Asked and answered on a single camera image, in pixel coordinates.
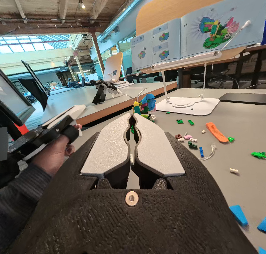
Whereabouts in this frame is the skylight window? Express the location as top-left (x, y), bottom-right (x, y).
top-left (0, 34), bottom-right (70, 54)

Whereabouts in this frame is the silver ventilation duct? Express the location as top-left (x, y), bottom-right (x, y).
top-left (97, 0), bottom-right (157, 43)

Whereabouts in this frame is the wooden support post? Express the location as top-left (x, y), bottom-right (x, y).
top-left (91, 32), bottom-right (105, 74)

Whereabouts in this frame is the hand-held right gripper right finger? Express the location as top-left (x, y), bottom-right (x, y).
top-left (133, 113), bottom-right (185, 189)

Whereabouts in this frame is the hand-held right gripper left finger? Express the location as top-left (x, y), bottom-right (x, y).
top-left (80, 113), bottom-right (133, 189)

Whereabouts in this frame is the computer monitor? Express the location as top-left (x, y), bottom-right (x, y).
top-left (0, 69), bottom-right (36, 127)
top-left (18, 60), bottom-right (51, 112)

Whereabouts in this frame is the orange brick separator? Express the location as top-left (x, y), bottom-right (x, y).
top-left (206, 122), bottom-right (229, 143)

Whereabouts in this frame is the idle black hand-held gripper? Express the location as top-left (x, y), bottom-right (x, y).
top-left (89, 79), bottom-right (123, 105)

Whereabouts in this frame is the person's left hand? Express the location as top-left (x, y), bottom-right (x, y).
top-left (31, 124), bottom-right (83, 177)

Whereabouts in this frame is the transparent lego antenna piece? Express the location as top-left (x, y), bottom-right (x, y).
top-left (198, 143), bottom-right (217, 161)

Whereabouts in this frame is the thin white cable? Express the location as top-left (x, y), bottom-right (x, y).
top-left (245, 83), bottom-right (266, 90)

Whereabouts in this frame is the light blue instruction booklet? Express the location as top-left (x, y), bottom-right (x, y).
top-left (131, 0), bottom-right (266, 71)

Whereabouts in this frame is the brown wooden table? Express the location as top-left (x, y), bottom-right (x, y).
top-left (181, 43), bottom-right (266, 89)

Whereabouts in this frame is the person's left forearm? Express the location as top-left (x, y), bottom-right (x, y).
top-left (0, 163), bottom-right (52, 254)

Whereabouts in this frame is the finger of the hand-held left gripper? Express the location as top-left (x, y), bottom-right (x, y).
top-left (47, 105), bottom-right (86, 127)
top-left (42, 115), bottom-right (75, 132)

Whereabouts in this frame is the lego butterfly model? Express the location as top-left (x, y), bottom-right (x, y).
top-left (123, 87), bottom-right (157, 122)

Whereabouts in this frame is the orange red object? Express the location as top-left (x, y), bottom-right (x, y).
top-left (14, 123), bottom-right (30, 135)

